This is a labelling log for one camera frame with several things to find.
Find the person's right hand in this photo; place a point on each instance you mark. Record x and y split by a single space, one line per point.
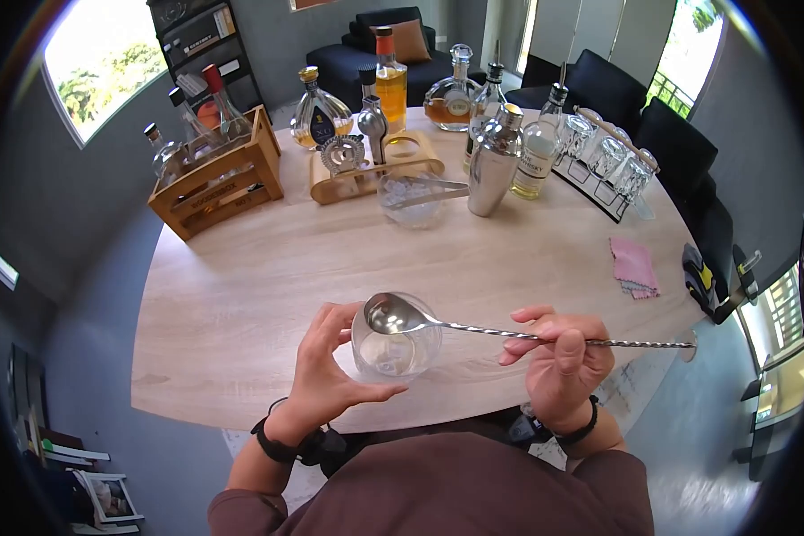
566 382

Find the person's left hand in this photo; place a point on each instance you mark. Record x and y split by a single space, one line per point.
315 388

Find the person's right little finger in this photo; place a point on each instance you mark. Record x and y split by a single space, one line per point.
517 355

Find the person's right thumb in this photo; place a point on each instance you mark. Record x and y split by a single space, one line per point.
569 352

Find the person's left thumb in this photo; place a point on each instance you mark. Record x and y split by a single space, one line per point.
375 393

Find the person's left fingers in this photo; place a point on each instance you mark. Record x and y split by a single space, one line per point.
346 334

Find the person's right middle finger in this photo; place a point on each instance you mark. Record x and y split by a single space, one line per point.
533 329

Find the person's left index finger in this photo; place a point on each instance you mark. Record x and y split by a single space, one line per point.
338 312

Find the person's right ring finger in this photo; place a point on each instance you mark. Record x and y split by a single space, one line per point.
524 342

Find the person's right index finger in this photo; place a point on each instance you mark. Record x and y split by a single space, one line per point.
534 313

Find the long twisted steel bar spoon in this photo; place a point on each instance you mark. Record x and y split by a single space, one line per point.
482 331

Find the round clear drinking glass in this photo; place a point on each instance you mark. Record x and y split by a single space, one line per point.
399 355

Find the black wrist band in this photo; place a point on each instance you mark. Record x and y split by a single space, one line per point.
576 434
288 449

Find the pink cloth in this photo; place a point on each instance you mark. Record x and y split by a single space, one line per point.
633 268

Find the person's body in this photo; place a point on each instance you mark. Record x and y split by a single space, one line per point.
442 489

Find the glass bowl of ice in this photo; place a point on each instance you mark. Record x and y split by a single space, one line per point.
412 208

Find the steel cocktail shaker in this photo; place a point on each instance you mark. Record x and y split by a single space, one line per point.
494 167

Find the steel ice tongs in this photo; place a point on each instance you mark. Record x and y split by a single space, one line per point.
435 191

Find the pale whisky bottle with pourer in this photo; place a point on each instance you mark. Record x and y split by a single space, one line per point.
536 157

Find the steel cocktail strainer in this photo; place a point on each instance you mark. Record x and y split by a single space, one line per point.
342 154

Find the wooden bar tool stand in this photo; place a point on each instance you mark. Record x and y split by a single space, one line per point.
415 167

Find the black rack of drinking glasses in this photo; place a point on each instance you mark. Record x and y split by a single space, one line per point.
606 164

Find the wooden slatted crate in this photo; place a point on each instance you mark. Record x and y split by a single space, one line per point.
221 194

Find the steel citrus squeezer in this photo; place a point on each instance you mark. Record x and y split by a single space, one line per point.
374 124

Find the wide cognac bottle gold cap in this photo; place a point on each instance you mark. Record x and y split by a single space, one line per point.
320 114

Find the green label bottle with pourer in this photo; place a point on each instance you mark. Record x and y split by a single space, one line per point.
484 107

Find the black chair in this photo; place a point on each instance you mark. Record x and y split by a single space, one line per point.
603 84
683 161

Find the clear bottle with red cap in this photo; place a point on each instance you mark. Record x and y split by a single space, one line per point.
226 114

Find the tall amber bottle orange neck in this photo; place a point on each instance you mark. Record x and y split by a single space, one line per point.
391 90

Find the round glass decanter with stopper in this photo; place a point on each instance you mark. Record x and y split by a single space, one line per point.
450 100

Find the small clear bottle brown cap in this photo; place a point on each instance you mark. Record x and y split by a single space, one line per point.
164 157

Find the clear bottle with black cap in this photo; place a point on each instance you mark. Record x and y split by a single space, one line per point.
194 127

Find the dark sofa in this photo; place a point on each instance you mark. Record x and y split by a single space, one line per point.
335 67

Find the brown cushion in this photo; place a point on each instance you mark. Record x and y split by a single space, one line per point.
412 40

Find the stack of framed pictures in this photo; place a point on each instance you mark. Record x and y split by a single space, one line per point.
100 492

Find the window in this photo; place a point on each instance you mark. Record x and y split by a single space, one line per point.
100 67
687 53

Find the black bookshelf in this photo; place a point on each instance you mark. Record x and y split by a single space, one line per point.
204 40

